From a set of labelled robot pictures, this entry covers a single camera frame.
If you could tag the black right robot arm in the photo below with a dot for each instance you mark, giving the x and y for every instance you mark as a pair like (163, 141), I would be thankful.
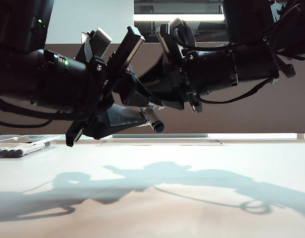
(254, 24)

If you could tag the clear plastic packaging box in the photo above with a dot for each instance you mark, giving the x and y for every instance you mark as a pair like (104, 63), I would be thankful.
(43, 137)

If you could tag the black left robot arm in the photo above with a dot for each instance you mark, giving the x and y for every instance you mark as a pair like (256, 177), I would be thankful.
(30, 74)

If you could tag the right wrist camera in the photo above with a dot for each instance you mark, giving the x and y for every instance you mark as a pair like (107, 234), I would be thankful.
(182, 32)

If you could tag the white divider foot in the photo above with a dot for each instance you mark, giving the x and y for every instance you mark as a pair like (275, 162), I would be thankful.
(301, 136)

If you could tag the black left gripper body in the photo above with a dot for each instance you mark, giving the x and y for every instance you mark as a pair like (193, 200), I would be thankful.
(112, 72)

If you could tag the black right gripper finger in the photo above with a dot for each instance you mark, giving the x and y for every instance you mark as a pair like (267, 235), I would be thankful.
(167, 77)
(172, 96)

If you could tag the grey metal divider bracket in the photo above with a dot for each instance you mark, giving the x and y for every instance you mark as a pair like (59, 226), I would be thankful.
(167, 136)

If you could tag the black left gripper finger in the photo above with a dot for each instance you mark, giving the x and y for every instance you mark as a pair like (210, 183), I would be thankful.
(132, 91)
(122, 116)

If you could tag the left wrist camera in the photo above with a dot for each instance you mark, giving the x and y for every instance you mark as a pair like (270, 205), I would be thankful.
(101, 42)

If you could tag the brown desk divider panel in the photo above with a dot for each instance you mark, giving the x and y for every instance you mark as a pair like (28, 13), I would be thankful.
(241, 119)

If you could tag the metal wall plate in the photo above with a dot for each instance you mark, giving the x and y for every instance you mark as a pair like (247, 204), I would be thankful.
(83, 38)

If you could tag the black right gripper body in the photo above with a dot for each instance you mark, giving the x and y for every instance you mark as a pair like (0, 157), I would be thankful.
(206, 72)

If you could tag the white ceiling light strip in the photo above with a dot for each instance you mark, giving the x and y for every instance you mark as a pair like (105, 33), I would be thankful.
(144, 17)

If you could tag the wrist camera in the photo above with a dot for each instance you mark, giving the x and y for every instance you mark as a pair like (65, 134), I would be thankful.
(182, 32)
(101, 42)

